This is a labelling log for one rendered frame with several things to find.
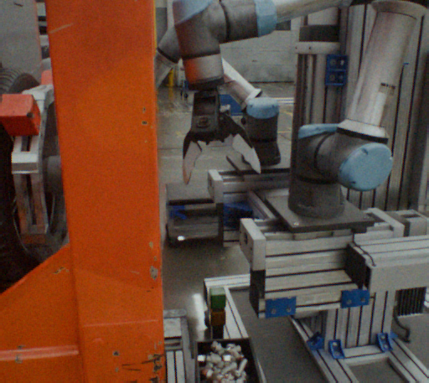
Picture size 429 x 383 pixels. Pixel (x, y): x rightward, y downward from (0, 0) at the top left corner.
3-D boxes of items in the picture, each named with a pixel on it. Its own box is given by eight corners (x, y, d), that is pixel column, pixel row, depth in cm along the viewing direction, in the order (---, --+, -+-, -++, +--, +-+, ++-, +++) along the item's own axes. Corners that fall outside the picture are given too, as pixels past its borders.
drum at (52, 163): (49, 188, 143) (44, 147, 139) (113, 185, 146) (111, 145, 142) (38, 202, 130) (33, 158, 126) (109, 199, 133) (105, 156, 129)
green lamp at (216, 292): (208, 300, 108) (208, 287, 107) (224, 299, 108) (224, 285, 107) (210, 309, 104) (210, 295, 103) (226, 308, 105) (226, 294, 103)
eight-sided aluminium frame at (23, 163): (67, 219, 168) (53, 80, 153) (84, 219, 169) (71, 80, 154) (28, 297, 116) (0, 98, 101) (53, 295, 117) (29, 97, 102)
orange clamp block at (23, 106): (12, 115, 113) (1, 93, 105) (43, 114, 114) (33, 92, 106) (8, 137, 109) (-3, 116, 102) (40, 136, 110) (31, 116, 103)
